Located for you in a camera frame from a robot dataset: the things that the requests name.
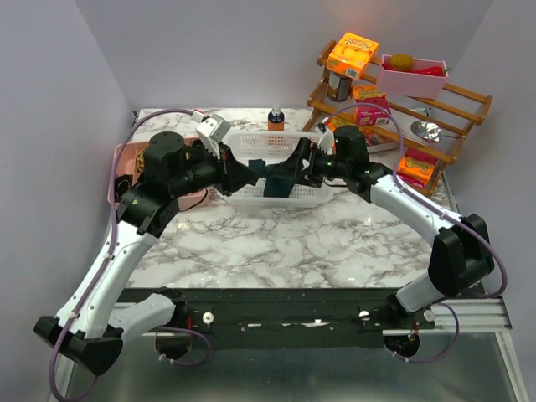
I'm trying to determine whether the dark green tie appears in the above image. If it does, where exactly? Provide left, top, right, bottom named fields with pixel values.
left=248, top=159, right=294, bottom=198

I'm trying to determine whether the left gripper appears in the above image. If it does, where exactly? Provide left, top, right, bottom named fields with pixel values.
left=170, top=140, right=260, bottom=198

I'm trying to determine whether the wooden tiered rack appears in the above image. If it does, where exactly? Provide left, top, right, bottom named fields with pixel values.
left=301, top=39, right=493, bottom=198

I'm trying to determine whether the pink rectangular bin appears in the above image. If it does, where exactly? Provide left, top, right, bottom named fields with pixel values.
left=376, top=54, right=449, bottom=100

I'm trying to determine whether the pink sponge box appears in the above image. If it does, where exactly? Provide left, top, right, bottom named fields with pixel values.
left=353, top=85, right=390, bottom=126

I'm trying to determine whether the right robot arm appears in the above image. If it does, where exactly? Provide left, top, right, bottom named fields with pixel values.
left=272, top=125, right=494, bottom=328

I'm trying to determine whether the dark jar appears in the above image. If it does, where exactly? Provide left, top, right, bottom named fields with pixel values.
left=327, top=71, right=353, bottom=101

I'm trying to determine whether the red chili pepper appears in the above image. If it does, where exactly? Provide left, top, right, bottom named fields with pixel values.
left=382, top=63, right=449, bottom=77

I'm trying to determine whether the silver metal spoon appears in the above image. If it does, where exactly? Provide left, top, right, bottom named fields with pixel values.
left=410, top=120, right=456, bottom=143

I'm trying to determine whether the orange sponge box lower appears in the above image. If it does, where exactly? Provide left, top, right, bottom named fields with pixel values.
left=396, top=148, right=437, bottom=188

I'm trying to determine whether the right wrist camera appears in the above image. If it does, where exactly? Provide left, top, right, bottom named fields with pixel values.
left=315, top=123, right=335, bottom=155

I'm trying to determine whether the orange spray bottle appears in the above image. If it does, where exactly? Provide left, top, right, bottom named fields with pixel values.
left=267, top=104, right=285, bottom=131

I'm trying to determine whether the orange sponge box middle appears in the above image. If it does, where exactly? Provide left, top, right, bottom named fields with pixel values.
left=324, top=116, right=357, bottom=132

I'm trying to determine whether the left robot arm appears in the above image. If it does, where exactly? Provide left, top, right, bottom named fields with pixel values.
left=34, top=131, right=258, bottom=376

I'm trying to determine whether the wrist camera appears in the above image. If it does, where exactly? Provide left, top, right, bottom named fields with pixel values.
left=196, top=114, right=231, bottom=144
left=315, top=123, right=335, bottom=155

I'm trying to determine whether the yellow rolled tie left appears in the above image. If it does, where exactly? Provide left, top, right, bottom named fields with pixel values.
left=135, top=150, right=145, bottom=173

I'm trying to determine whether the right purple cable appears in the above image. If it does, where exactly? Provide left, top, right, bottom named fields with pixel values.
left=322, top=102, right=508, bottom=363

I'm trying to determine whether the pink compartment organizer box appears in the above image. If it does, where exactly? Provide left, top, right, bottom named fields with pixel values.
left=108, top=141, right=209, bottom=212

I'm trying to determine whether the brown potato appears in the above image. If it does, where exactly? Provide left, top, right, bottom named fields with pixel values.
left=388, top=54, right=414, bottom=72

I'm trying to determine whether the orange sponge box top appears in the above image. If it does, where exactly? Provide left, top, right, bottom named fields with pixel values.
left=326, top=32, right=379, bottom=80

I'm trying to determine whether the orange sponge box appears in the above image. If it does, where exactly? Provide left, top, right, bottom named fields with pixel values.
left=326, top=32, right=379, bottom=80
left=396, top=148, right=437, bottom=188
left=324, top=116, right=357, bottom=132

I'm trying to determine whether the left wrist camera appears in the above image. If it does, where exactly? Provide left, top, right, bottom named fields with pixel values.
left=196, top=114, right=231, bottom=144

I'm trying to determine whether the white red flat box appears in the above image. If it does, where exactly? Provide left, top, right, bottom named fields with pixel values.
left=361, top=128, right=399, bottom=153

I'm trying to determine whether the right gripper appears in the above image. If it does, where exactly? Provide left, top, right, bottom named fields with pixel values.
left=273, top=137, right=349, bottom=189

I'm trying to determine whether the aluminium rail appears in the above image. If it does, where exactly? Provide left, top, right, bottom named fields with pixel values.
left=373, top=298, right=513, bottom=336

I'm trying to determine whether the white plastic basket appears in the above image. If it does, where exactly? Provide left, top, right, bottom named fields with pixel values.
left=209, top=130, right=336, bottom=209

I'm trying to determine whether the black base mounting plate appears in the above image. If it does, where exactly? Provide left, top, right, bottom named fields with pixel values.
left=121, top=286, right=436, bottom=351

